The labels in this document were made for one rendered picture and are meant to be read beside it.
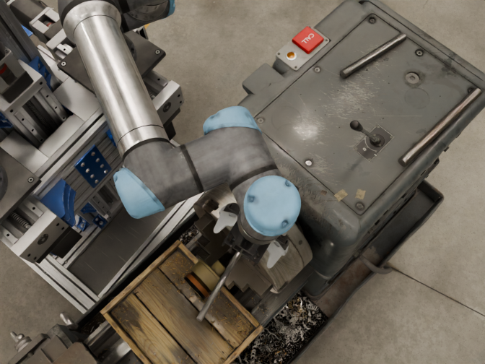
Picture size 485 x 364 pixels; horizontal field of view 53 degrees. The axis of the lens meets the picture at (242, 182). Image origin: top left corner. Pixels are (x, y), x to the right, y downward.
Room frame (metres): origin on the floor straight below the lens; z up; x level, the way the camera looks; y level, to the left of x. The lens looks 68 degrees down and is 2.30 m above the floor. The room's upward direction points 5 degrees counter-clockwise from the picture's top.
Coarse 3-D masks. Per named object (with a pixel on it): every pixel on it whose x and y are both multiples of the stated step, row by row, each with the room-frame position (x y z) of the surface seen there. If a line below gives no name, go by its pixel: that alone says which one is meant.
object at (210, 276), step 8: (200, 264) 0.27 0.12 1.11; (216, 264) 0.27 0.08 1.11; (192, 272) 0.26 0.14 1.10; (200, 272) 0.25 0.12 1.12; (208, 272) 0.25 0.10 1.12; (216, 272) 0.25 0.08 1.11; (192, 280) 0.23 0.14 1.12; (200, 280) 0.23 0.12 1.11; (208, 280) 0.23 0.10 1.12; (216, 280) 0.23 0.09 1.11; (192, 288) 0.23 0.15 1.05; (200, 288) 0.21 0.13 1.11; (208, 288) 0.21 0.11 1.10; (200, 296) 0.20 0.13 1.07
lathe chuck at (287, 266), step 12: (216, 192) 0.43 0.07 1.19; (228, 192) 0.42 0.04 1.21; (204, 204) 0.40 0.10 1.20; (216, 216) 0.36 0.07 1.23; (228, 228) 0.32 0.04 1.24; (288, 252) 0.27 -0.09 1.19; (252, 264) 0.26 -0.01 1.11; (264, 264) 0.24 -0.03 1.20; (276, 264) 0.24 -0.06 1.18; (288, 264) 0.24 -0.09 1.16; (300, 264) 0.25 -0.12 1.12; (264, 276) 0.23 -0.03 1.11; (276, 276) 0.22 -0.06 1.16; (288, 276) 0.22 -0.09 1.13; (276, 288) 0.20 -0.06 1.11
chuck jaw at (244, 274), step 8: (240, 264) 0.27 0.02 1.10; (248, 264) 0.26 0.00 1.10; (232, 272) 0.25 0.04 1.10; (240, 272) 0.25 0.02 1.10; (248, 272) 0.24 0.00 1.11; (256, 272) 0.24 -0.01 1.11; (232, 280) 0.23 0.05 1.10; (240, 280) 0.23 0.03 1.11; (248, 280) 0.22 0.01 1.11; (256, 280) 0.22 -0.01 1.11; (264, 280) 0.22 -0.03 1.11; (240, 288) 0.21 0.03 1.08; (256, 288) 0.20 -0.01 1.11; (264, 288) 0.20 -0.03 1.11
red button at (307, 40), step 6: (306, 30) 0.83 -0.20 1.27; (312, 30) 0.83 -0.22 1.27; (300, 36) 0.81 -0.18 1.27; (306, 36) 0.81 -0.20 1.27; (312, 36) 0.81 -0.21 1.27; (318, 36) 0.81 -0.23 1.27; (294, 42) 0.80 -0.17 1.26; (300, 42) 0.80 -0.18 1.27; (306, 42) 0.79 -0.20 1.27; (312, 42) 0.79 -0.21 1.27; (318, 42) 0.79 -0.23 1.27; (306, 48) 0.77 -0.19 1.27; (312, 48) 0.77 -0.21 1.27
